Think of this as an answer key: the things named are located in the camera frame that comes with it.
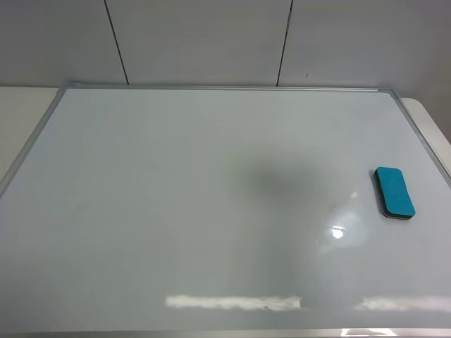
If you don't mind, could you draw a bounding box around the white whiteboard with aluminium frame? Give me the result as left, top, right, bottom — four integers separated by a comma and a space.
1, 84, 450, 337

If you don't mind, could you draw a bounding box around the blue whiteboard eraser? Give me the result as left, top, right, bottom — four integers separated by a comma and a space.
373, 166, 416, 220

